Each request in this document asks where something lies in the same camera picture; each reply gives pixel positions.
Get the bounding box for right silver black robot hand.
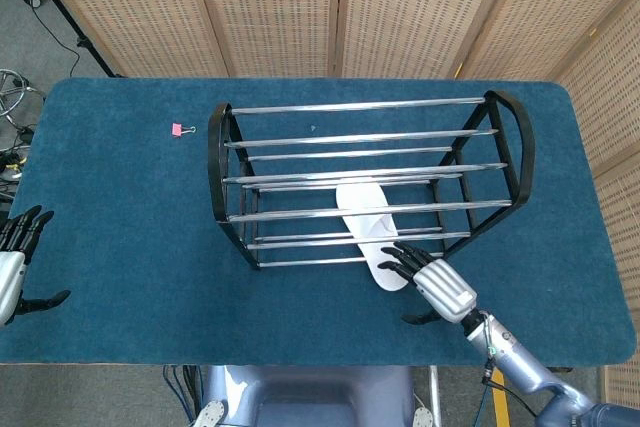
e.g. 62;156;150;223
377;241;477;326

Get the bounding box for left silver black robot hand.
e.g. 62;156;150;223
0;205;71;327

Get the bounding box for white slipper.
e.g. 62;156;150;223
334;184;410;292

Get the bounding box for black chrome shoe rack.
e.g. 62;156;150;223
207;90;536;271

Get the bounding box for white vertical pole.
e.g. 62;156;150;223
427;365;441;427

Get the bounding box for blue carpet table mat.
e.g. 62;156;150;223
0;77;637;367

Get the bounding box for yellow floor tape strip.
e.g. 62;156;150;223
492;369;512;427

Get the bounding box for lilac robot torso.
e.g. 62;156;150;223
202;364;416;427

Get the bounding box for chrome chair base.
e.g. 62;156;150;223
0;68;41;123

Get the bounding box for black stand pole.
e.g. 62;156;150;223
12;0;124;79

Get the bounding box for woven bamboo folding screen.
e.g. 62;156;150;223
22;0;640;396

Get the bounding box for black arm cable with connector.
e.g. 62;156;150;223
479;314;539;418

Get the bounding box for tangled floor cables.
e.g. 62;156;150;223
0;121;36;198

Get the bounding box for dark cables beside torso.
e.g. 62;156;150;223
162;365;204;423

